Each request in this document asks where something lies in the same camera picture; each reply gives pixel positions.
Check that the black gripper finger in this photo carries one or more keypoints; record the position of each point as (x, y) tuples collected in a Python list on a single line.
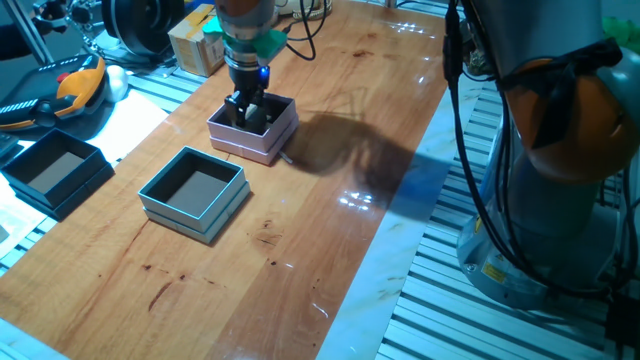
[(234, 107), (259, 117)]

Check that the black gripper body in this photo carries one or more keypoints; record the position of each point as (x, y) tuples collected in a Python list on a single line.
[(248, 80)]

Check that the teal edged gift box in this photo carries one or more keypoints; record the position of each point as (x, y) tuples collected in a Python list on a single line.
[(200, 222)]

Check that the black round spool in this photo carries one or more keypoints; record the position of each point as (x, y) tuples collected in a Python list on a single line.
[(145, 25)]

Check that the pink gift box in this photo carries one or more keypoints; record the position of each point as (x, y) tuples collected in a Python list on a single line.
[(272, 132)]

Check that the white rounded object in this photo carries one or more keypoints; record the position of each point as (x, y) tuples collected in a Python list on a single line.
[(117, 82)]

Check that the green cloth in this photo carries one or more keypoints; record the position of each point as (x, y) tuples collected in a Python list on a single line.
[(622, 27)]

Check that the white paper sheet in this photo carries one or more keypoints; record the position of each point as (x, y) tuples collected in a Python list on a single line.
[(130, 125)]

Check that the dark sleeved forearm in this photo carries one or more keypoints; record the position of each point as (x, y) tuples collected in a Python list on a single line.
[(12, 40)]

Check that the grey metal tripod leg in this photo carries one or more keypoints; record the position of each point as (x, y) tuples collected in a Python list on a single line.
[(27, 30), (82, 25)]

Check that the brown cardboard box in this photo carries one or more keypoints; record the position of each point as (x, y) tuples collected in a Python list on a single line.
[(192, 45)]

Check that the black gift box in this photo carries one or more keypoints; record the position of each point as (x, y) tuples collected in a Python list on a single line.
[(65, 192)]

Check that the orange black teach pendant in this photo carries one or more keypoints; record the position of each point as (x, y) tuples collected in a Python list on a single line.
[(75, 90)]

